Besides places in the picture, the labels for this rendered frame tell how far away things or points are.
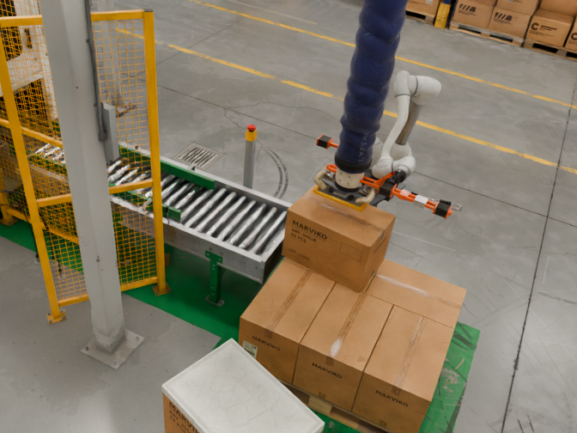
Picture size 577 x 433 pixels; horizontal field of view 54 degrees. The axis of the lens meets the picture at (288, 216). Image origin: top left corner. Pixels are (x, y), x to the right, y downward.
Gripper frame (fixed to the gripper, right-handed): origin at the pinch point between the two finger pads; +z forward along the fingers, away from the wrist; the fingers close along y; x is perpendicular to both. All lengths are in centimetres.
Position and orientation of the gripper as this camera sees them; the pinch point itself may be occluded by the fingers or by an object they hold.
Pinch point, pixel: (389, 190)
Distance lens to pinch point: 351.3
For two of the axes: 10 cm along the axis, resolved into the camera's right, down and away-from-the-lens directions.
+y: -1.0, 7.8, 6.1
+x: -8.8, -3.6, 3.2
